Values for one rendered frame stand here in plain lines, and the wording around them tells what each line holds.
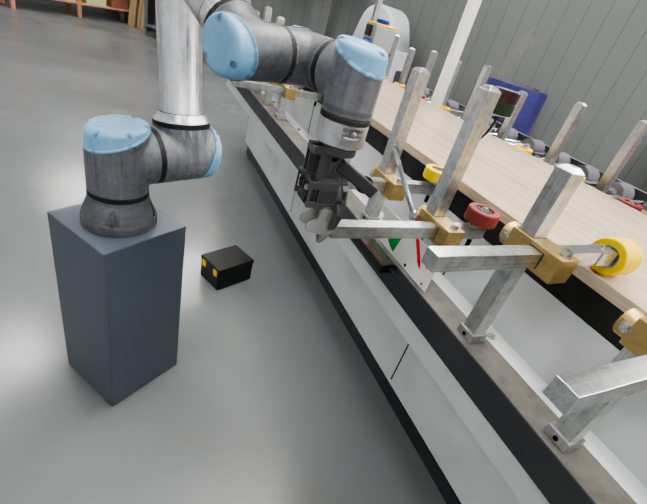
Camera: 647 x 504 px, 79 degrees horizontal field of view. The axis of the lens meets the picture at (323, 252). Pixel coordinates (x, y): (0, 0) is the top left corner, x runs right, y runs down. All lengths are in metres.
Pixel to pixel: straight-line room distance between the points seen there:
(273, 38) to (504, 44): 5.12
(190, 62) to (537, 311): 1.05
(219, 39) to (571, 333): 0.91
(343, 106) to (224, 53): 0.20
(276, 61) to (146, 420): 1.16
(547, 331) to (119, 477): 1.20
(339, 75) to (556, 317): 0.72
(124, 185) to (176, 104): 0.25
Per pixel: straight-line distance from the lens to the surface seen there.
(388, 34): 1.34
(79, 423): 1.51
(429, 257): 0.63
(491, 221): 1.03
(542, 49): 5.66
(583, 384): 0.53
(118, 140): 1.07
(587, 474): 0.86
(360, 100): 0.69
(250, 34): 0.67
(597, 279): 1.00
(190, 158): 1.16
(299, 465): 1.43
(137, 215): 1.15
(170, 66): 1.14
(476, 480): 1.37
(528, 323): 1.11
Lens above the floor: 1.23
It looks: 31 degrees down
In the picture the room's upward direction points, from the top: 16 degrees clockwise
